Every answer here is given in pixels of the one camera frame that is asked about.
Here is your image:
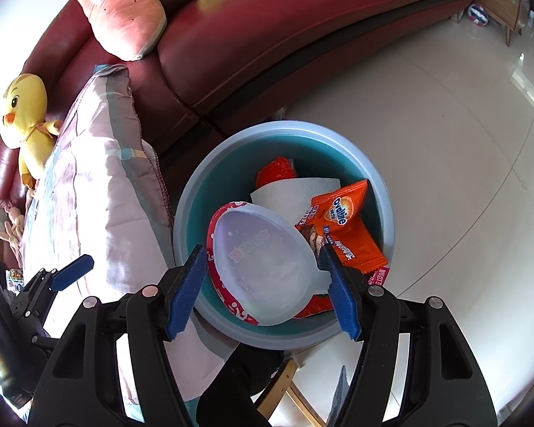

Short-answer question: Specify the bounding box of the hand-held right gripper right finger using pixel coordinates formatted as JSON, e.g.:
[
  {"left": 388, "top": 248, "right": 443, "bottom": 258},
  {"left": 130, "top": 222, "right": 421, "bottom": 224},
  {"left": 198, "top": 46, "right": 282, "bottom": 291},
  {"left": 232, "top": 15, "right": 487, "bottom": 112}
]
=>
[{"left": 318, "top": 244, "right": 499, "bottom": 427}]

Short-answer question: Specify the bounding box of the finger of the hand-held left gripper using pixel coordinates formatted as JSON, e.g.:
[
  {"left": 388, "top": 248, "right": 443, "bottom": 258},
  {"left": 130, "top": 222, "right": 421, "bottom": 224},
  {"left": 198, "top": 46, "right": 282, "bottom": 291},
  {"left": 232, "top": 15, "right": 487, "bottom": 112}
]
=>
[{"left": 11, "top": 254, "right": 94, "bottom": 321}]

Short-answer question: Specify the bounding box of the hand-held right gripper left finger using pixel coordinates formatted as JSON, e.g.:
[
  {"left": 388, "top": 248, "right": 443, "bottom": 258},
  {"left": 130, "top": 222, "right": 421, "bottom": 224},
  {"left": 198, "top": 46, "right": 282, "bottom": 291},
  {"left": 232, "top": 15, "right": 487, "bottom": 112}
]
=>
[{"left": 27, "top": 244, "right": 210, "bottom": 427}]

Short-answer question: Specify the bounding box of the blue plastic bucket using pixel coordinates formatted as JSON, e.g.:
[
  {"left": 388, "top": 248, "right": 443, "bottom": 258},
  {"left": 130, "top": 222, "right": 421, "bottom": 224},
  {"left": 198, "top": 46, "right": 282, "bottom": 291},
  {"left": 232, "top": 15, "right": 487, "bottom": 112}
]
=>
[{"left": 173, "top": 120, "right": 396, "bottom": 351}]

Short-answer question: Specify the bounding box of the red noodle bowl with lid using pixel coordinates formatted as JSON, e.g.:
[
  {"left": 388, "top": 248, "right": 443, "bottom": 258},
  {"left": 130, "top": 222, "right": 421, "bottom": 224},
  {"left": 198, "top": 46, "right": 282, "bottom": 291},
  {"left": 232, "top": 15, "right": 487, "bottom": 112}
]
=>
[{"left": 206, "top": 201, "right": 334, "bottom": 326}]

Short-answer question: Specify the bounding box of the orange snack packet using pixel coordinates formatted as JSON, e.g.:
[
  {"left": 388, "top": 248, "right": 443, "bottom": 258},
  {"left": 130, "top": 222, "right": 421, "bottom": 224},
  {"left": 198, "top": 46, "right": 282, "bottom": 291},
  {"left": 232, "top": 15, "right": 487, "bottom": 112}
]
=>
[{"left": 294, "top": 179, "right": 389, "bottom": 276}]

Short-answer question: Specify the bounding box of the white paper towel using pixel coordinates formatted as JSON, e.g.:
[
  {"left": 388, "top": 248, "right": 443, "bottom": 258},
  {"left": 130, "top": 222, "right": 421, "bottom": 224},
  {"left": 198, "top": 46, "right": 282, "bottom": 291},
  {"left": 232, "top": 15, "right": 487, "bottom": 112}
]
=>
[{"left": 249, "top": 177, "right": 342, "bottom": 223}]

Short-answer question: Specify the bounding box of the small patterned snack packet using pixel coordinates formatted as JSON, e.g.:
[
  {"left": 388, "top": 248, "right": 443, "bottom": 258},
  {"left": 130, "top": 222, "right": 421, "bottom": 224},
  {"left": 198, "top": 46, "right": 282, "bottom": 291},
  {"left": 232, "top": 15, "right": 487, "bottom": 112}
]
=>
[{"left": 6, "top": 268, "right": 27, "bottom": 291}]

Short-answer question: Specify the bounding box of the beige bunny plush toy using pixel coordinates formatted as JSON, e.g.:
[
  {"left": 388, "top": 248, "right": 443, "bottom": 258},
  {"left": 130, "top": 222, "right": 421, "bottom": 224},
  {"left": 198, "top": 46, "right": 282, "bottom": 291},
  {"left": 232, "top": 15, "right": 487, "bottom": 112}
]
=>
[{"left": 0, "top": 207, "right": 27, "bottom": 250}]

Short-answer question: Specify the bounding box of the pink checked tablecloth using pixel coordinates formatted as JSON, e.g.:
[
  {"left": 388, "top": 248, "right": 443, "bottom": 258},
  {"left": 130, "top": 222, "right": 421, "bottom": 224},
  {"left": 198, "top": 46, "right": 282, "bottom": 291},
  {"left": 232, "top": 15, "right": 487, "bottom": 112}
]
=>
[{"left": 18, "top": 64, "right": 241, "bottom": 414}]

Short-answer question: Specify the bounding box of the grey floor mat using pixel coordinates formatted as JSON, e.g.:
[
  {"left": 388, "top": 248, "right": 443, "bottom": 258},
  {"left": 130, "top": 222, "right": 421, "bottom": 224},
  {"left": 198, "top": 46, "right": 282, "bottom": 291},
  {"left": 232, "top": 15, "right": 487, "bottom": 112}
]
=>
[{"left": 331, "top": 365, "right": 353, "bottom": 415}]

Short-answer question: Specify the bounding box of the person's leg in dark trousers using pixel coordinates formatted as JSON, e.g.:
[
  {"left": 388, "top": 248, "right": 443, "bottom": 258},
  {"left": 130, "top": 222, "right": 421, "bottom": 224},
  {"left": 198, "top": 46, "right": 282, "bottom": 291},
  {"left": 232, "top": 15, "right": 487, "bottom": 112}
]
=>
[{"left": 196, "top": 342, "right": 290, "bottom": 427}]

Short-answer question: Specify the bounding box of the wooden stool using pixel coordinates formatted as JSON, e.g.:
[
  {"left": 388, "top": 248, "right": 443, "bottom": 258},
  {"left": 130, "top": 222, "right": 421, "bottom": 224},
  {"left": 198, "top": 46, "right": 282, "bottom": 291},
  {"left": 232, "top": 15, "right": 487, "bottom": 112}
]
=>
[{"left": 253, "top": 358, "right": 339, "bottom": 427}]

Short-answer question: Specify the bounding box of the yellow chick plush toy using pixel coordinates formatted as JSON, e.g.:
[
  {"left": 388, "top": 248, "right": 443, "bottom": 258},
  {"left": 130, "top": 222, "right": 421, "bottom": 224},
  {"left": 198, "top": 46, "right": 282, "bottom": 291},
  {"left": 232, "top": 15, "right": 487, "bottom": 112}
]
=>
[{"left": 0, "top": 73, "right": 63, "bottom": 188}]

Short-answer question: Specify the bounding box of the pink carrot plush pillow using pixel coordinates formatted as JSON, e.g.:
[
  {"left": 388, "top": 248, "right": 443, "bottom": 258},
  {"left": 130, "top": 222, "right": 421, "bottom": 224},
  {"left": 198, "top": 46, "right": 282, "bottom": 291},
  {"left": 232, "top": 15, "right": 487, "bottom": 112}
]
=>
[{"left": 75, "top": 0, "right": 167, "bottom": 62}]

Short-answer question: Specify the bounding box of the dark red leather sofa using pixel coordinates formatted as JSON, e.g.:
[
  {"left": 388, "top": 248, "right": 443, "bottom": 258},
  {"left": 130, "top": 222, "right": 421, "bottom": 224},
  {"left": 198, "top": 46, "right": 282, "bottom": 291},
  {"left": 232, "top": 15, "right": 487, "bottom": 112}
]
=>
[{"left": 0, "top": 0, "right": 483, "bottom": 207}]

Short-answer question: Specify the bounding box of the small colourful ball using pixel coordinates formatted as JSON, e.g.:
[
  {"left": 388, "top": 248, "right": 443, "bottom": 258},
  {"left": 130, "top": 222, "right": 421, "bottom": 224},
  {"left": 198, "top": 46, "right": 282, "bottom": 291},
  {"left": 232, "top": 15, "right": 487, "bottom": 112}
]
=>
[{"left": 466, "top": 4, "right": 489, "bottom": 26}]

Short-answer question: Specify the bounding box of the wooden cabinet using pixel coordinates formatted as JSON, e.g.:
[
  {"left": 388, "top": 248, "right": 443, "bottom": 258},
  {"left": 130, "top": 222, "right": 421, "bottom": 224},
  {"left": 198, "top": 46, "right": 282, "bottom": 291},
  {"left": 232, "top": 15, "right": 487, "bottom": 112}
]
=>
[{"left": 476, "top": 0, "right": 528, "bottom": 47}]

